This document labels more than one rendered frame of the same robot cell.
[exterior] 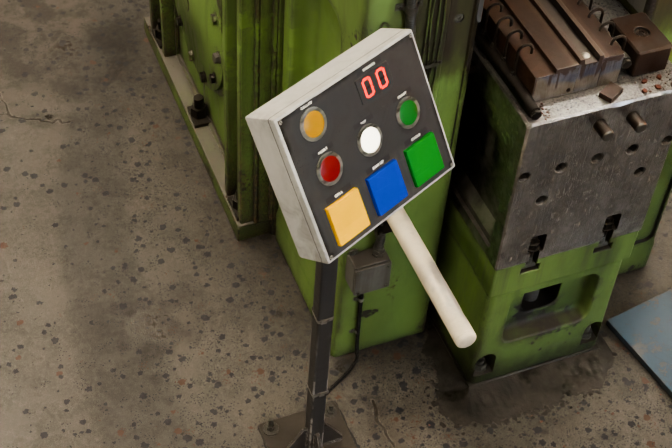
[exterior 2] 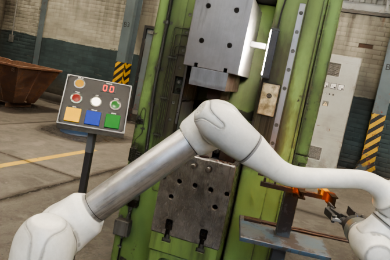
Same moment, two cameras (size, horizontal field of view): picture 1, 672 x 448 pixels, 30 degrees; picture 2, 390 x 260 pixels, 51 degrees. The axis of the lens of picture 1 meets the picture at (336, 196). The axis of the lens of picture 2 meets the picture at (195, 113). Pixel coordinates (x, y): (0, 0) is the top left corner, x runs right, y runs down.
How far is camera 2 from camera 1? 219 cm
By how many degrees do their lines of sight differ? 53
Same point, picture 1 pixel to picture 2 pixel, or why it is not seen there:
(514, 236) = (159, 212)
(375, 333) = not seen: outside the picture
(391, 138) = (104, 107)
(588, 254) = (192, 250)
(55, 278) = not seen: hidden behind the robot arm
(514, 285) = (158, 246)
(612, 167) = (202, 196)
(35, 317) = not seen: hidden behind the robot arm
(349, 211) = (73, 112)
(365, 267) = (119, 220)
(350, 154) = (86, 100)
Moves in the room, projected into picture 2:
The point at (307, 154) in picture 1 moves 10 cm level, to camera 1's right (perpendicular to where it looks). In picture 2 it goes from (71, 89) to (83, 92)
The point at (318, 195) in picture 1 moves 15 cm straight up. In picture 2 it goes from (67, 101) to (72, 72)
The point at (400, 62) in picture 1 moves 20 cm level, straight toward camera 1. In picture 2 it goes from (121, 90) to (89, 86)
